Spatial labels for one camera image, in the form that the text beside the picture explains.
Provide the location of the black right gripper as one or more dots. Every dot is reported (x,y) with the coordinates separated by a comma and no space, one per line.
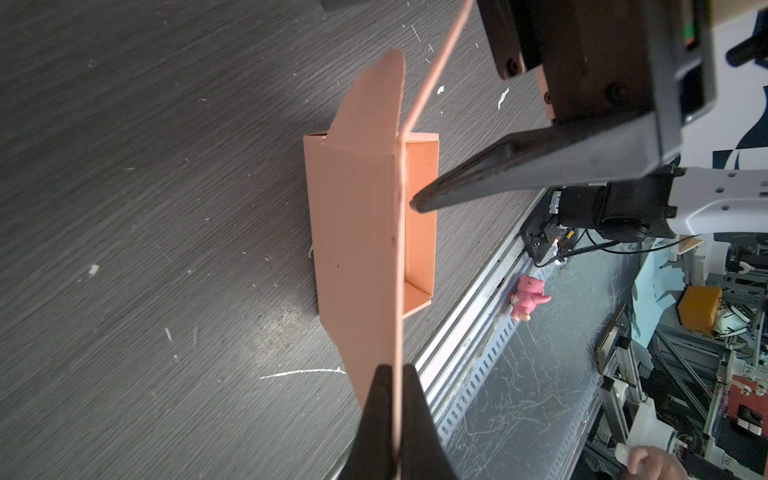
(591,59)

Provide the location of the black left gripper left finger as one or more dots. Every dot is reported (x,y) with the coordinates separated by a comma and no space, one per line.
(371,455)

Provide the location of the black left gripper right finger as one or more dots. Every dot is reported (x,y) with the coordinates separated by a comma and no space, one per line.
(421,454)

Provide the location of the orange cardboard box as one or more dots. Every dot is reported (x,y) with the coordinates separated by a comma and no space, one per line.
(374,256)

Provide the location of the bare human hand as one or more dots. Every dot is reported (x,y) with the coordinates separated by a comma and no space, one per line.
(652,463)

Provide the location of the small pink toy figure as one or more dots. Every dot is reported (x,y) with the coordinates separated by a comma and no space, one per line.
(528,296)

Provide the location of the white slotted cable duct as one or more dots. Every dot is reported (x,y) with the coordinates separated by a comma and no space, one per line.
(483,379)

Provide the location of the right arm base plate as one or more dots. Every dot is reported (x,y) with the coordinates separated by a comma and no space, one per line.
(542,232)

